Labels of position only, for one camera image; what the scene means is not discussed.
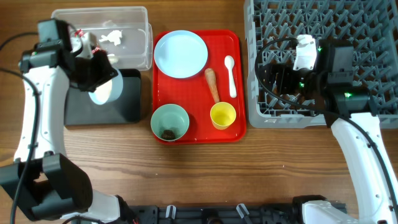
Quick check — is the light blue bowl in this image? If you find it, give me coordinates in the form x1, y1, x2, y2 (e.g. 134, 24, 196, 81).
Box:
88, 68, 123, 105

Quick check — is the red snack wrapper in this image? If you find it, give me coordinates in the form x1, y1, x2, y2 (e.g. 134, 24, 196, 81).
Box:
73, 29, 100, 53

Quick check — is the white tissue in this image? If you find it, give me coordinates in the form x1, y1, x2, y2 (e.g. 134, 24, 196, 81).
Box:
99, 30, 123, 46

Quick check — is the yellow plastic cup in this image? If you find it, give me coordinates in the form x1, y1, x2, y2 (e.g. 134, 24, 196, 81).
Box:
210, 102, 237, 130

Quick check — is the mint green bowl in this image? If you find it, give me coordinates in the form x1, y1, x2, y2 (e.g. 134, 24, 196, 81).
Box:
150, 104, 190, 142

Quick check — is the brown food scrap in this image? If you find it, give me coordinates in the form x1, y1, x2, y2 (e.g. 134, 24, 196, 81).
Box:
161, 129, 175, 141

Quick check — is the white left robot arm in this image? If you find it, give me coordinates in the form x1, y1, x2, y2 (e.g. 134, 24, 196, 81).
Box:
1, 19, 139, 223

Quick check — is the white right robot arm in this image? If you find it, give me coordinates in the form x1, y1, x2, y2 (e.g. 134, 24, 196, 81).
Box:
254, 35, 397, 223

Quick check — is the grey dishwasher rack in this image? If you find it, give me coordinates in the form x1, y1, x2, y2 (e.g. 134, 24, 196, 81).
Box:
243, 0, 397, 129

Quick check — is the black square bin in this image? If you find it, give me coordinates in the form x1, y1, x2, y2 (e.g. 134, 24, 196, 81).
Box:
64, 69, 141, 126

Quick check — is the clear plastic bin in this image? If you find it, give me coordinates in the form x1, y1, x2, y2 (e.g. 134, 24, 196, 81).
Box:
52, 6, 153, 71

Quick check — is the white plastic spoon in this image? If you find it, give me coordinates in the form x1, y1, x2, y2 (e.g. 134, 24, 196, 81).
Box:
224, 55, 237, 98

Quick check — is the orange carrot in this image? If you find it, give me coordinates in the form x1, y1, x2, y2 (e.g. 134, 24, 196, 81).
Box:
205, 68, 220, 103

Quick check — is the light blue plate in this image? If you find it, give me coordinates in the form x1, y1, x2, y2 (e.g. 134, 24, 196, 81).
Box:
154, 30, 208, 79

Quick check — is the red plastic tray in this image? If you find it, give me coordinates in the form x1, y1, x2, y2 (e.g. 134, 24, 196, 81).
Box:
152, 30, 246, 145

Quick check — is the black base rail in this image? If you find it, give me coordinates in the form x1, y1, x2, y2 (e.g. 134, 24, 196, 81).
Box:
130, 203, 303, 224

